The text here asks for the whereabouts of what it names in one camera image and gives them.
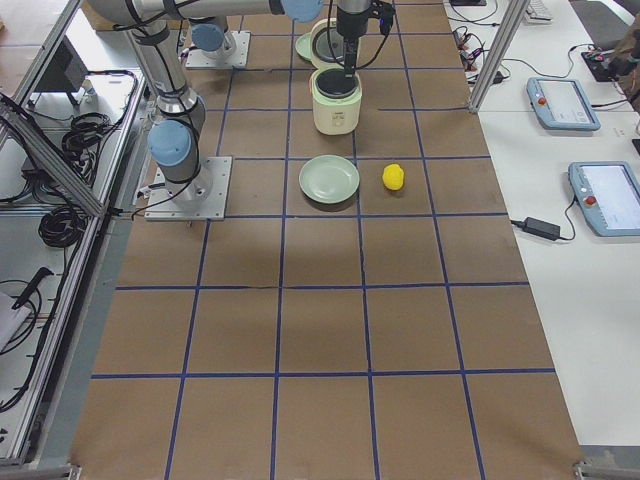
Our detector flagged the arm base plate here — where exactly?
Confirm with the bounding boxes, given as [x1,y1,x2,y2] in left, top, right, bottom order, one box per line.
[143,156,233,221]
[186,25,251,70]

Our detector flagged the teach pendant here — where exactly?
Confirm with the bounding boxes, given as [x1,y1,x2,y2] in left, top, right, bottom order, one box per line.
[568,161,639,237]
[526,77,601,131]

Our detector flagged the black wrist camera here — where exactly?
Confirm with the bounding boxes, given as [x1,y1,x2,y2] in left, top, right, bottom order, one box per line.
[370,0,395,37]

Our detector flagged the yellow toy potato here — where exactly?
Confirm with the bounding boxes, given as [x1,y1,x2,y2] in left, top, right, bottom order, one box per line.
[382,163,405,191]

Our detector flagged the teach pendant near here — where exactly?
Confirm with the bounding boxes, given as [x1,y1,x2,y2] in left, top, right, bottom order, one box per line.
[568,161,639,237]

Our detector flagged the coiled black cables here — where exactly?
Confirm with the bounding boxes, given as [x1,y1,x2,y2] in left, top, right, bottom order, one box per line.
[38,112,121,249]

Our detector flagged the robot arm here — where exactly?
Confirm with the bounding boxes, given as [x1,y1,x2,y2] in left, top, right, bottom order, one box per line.
[89,0,395,135]

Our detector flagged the black power adapter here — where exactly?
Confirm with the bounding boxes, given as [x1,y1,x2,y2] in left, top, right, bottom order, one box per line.
[522,217,561,241]

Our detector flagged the white rice cooker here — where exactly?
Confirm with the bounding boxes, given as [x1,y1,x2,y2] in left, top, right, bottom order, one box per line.
[309,18,362,135]

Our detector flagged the aluminium frame post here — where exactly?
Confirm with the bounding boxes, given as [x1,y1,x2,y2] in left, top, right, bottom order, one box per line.
[468,0,529,113]

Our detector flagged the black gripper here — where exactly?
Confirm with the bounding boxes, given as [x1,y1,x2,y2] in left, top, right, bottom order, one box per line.
[336,9,369,78]

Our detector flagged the green plate near arm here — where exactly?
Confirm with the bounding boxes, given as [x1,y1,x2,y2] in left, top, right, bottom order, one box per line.
[295,33,311,62]

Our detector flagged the teach pendant far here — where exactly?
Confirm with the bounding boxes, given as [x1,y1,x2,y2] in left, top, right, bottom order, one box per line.
[526,77,601,131]

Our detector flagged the green plate near potato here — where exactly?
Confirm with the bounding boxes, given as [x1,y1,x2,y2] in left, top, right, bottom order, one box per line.
[299,155,360,204]

